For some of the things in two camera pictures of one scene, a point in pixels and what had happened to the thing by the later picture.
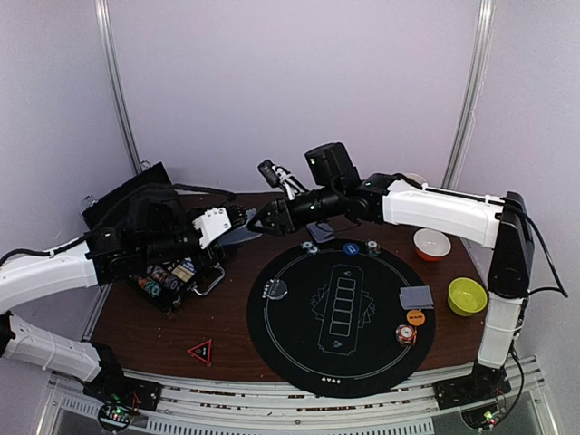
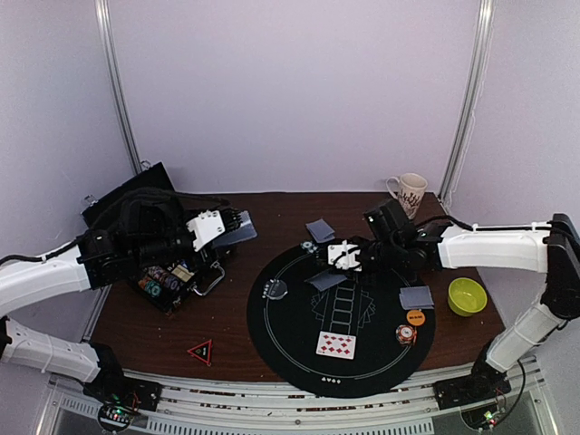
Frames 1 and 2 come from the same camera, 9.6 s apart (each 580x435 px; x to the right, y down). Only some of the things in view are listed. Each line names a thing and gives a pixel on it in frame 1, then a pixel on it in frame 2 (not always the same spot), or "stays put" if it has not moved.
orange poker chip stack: (406, 334) stays put
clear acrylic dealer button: (275, 289) stays put
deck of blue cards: (238, 235) stays put
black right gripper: (281, 216) -> (323, 255)
